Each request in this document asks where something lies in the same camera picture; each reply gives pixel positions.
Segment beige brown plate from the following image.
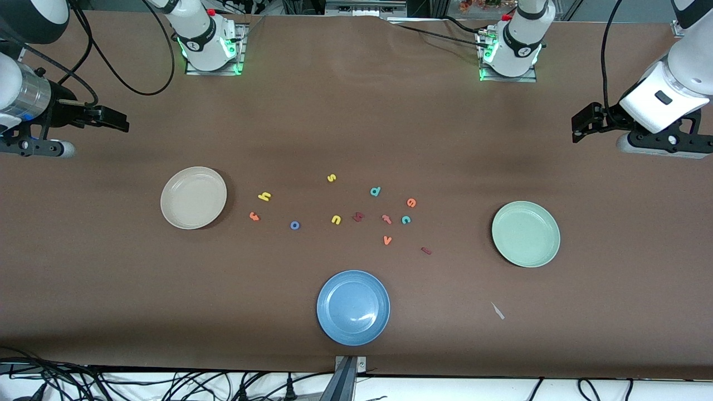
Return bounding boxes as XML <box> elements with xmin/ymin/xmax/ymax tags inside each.
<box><xmin>160</xmin><ymin>167</ymin><xmax>228</xmax><ymax>230</ymax></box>

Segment light green plate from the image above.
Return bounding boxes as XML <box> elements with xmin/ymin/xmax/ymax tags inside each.
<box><xmin>491</xmin><ymin>201</ymin><xmax>561</xmax><ymax>268</ymax></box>

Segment orange flower bunch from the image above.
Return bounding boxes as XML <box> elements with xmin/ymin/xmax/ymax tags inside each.
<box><xmin>460</xmin><ymin>0</ymin><xmax>519</xmax><ymax>13</ymax></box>

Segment brown table cover sheet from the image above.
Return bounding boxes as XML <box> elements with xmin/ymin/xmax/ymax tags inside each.
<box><xmin>0</xmin><ymin>10</ymin><xmax>713</xmax><ymax>380</ymax></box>

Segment blue plate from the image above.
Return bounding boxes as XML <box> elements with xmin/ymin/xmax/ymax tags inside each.
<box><xmin>316</xmin><ymin>270</ymin><xmax>391</xmax><ymax>346</ymax></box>

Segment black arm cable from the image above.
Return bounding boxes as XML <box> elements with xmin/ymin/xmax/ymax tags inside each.
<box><xmin>0</xmin><ymin>0</ymin><xmax>175</xmax><ymax>107</ymax></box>
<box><xmin>599</xmin><ymin>0</ymin><xmax>624</xmax><ymax>126</ymax></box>

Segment black table cable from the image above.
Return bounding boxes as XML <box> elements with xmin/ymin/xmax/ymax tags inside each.
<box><xmin>390</xmin><ymin>21</ymin><xmax>490</xmax><ymax>50</ymax></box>
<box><xmin>434</xmin><ymin>14</ymin><xmax>482</xmax><ymax>35</ymax></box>

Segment looped black cable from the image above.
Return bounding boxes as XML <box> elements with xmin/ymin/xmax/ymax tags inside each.
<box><xmin>577</xmin><ymin>378</ymin><xmax>634</xmax><ymax>401</ymax></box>

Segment silver aluminium frame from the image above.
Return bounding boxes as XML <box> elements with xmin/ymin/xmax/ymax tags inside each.
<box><xmin>325</xmin><ymin>0</ymin><xmax>408</xmax><ymax>18</ymax></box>

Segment tangled black cable bundle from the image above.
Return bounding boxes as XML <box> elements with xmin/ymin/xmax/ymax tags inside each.
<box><xmin>0</xmin><ymin>346</ymin><xmax>335</xmax><ymax>401</ymax></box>

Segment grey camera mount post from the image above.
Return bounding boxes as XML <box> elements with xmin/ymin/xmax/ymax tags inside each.
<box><xmin>320</xmin><ymin>355</ymin><xmax>368</xmax><ymax>401</ymax></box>

